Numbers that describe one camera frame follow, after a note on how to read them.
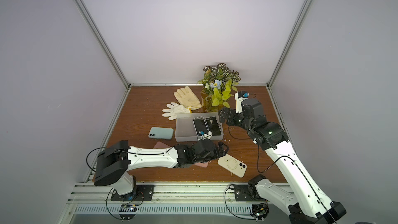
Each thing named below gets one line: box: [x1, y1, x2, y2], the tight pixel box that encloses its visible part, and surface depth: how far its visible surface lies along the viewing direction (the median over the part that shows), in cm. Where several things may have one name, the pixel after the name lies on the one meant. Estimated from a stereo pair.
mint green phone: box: [148, 126, 175, 140], surface depth 95 cm
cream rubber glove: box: [173, 86, 203, 111], surface depth 115 cm
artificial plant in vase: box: [197, 63, 241, 113], surface depth 94 cm
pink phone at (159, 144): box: [153, 141, 172, 149], surface depth 91 cm
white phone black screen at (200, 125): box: [192, 116, 209, 136], surface depth 100 cm
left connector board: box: [119, 204, 138, 221], surface depth 73 cm
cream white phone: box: [217, 153, 248, 178], surface depth 83 cm
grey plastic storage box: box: [174, 112, 224, 142], surface depth 100 cm
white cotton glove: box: [161, 102, 192, 121], surface depth 106 cm
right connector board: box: [249, 203, 270, 222], surface depth 71 cm
